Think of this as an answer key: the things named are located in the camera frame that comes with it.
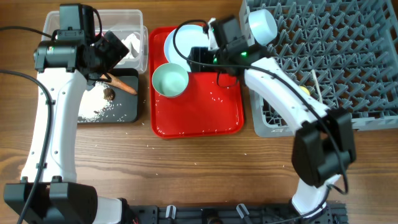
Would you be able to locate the grey dishwasher rack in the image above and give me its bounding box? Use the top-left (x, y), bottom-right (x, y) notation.
top-left (239, 0), bottom-right (397, 131)

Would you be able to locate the clear plastic bin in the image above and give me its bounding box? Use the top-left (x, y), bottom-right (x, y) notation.
top-left (34, 3), bottom-right (148, 79)

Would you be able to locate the white rice pile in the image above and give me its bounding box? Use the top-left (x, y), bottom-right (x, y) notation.
top-left (78, 82), bottom-right (112, 123)

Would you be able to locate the black plastic bin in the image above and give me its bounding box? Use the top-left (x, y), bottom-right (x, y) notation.
top-left (81, 86), bottom-right (139, 124)

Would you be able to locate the left black cable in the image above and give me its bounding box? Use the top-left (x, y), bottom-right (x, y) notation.
top-left (0, 26), bottom-right (55, 224)

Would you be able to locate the white napkin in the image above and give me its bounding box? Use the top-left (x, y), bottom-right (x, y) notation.
top-left (121, 34), bottom-right (141, 59)

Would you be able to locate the yellow plastic cup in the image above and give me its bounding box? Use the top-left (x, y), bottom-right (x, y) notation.
top-left (300, 86), bottom-right (311, 96)

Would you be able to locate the right black cable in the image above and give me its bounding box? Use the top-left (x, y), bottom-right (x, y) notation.
top-left (172, 19), bottom-right (349, 224)

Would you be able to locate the green bowl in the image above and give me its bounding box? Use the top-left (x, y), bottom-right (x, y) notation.
top-left (152, 63), bottom-right (189, 98)

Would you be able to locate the light blue plate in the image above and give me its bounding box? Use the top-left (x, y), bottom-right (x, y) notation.
top-left (164, 24), bottom-right (209, 72)

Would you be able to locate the white plastic spoon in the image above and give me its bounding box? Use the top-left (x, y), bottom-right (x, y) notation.
top-left (311, 69), bottom-right (323, 103)

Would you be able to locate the red serving tray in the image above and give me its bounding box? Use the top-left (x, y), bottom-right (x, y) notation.
top-left (148, 22), bottom-right (245, 139)

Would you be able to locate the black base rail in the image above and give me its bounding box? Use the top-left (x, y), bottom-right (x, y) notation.
top-left (131, 203), bottom-right (349, 224)

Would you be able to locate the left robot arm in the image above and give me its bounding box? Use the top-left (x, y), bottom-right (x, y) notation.
top-left (4, 3), bottom-right (138, 223)

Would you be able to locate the orange carrot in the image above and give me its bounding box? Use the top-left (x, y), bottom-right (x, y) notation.
top-left (98, 73), bottom-right (137, 95)

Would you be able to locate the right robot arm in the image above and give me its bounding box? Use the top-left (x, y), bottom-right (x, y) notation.
top-left (187, 16), bottom-right (356, 218)

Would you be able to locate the black cable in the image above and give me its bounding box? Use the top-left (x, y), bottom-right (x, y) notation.
top-left (0, 26), bottom-right (55, 224)
top-left (172, 19), bottom-right (349, 224)

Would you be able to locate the brown food scrap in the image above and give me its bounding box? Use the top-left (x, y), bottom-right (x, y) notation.
top-left (103, 88), bottom-right (116, 101)

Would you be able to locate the light blue bowl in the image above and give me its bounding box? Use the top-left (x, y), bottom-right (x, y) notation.
top-left (248, 9), bottom-right (278, 46)

